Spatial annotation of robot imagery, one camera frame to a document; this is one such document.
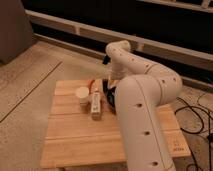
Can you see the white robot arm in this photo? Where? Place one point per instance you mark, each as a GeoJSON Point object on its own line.
{"type": "Point", "coordinates": [142, 86]}

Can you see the white rectangular eraser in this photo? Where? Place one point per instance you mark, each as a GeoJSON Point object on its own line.
{"type": "Point", "coordinates": [96, 106]}

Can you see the black bowl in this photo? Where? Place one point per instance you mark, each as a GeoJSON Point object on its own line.
{"type": "Point", "coordinates": [110, 95]}

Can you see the white cup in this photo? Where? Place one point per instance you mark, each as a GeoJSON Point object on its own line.
{"type": "Point", "coordinates": [82, 93]}

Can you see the wooden board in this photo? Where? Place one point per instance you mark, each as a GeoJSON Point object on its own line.
{"type": "Point", "coordinates": [73, 138]}

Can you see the grey sofa corner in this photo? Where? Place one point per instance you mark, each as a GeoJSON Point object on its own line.
{"type": "Point", "coordinates": [16, 33]}

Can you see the white shelf frame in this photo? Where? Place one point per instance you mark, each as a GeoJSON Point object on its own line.
{"type": "Point", "coordinates": [166, 51]}

